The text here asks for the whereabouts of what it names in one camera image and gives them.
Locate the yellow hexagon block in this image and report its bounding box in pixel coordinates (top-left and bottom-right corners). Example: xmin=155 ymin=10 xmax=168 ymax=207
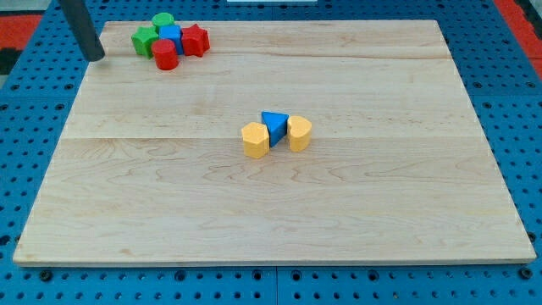
xmin=241 ymin=122 xmax=269 ymax=158

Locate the blue triangle block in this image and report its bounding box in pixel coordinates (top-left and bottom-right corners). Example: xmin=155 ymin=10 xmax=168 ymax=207
xmin=261 ymin=111 xmax=289 ymax=147

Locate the yellow heart block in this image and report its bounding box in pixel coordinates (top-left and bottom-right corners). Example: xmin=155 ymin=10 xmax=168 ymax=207
xmin=287 ymin=115 xmax=312 ymax=153

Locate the light wooden board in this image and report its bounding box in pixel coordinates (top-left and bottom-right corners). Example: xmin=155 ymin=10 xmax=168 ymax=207
xmin=14 ymin=19 xmax=536 ymax=267

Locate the red star block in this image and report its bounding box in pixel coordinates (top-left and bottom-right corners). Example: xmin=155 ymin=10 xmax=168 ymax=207
xmin=181 ymin=24 xmax=210 ymax=58

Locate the red cylinder block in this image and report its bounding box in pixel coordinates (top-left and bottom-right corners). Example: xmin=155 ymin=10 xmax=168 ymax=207
xmin=151 ymin=39 xmax=179 ymax=70

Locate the blue cube block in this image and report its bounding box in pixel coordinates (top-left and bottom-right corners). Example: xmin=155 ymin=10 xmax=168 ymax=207
xmin=158 ymin=25 xmax=184 ymax=55

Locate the green star block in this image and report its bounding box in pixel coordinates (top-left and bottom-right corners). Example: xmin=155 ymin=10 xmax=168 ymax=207
xmin=131 ymin=26 xmax=158 ymax=58

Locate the green cylinder block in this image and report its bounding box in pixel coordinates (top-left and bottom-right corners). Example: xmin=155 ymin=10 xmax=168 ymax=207
xmin=151 ymin=12 xmax=175 ymax=33

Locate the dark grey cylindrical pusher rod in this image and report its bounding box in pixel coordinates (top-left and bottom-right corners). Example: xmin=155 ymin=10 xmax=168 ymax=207
xmin=58 ymin=0 xmax=105 ymax=62

